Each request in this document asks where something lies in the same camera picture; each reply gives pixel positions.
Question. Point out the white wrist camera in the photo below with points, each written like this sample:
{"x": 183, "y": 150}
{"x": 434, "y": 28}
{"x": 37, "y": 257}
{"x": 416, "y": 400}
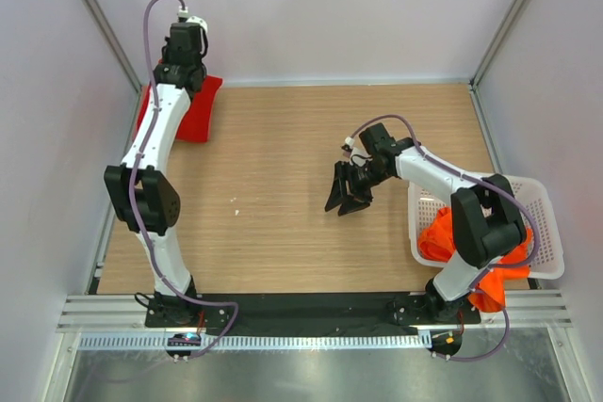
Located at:
{"x": 348, "y": 148}
{"x": 184, "y": 16}

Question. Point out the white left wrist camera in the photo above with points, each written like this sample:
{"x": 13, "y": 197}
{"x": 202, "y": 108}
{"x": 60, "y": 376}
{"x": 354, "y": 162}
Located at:
{"x": 184, "y": 16}

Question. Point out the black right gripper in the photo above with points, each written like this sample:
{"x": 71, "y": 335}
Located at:
{"x": 338, "y": 194}

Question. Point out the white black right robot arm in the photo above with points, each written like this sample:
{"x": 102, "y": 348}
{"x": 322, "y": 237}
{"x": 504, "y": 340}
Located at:
{"x": 486, "y": 219}

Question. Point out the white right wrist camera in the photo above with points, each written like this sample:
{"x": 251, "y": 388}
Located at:
{"x": 348, "y": 148}

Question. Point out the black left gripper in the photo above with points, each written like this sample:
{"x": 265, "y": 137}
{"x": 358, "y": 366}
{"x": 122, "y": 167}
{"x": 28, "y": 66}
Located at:
{"x": 164, "y": 61}

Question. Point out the aluminium frame rail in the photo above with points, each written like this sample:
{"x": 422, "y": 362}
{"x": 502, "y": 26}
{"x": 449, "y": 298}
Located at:
{"x": 524, "y": 308}

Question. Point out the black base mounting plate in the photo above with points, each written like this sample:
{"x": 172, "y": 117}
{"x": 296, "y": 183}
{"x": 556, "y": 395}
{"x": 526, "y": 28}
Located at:
{"x": 304, "y": 315}

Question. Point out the red t shirt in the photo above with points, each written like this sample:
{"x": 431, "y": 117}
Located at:
{"x": 195, "y": 125}

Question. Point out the white slotted cable duct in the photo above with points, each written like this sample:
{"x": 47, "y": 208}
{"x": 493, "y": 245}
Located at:
{"x": 187, "y": 341}

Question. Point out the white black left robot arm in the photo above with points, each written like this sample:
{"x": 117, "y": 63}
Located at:
{"x": 140, "y": 193}

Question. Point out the orange crumpled t shirt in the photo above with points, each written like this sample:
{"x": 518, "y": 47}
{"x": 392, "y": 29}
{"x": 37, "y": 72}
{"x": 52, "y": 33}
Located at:
{"x": 436, "y": 244}

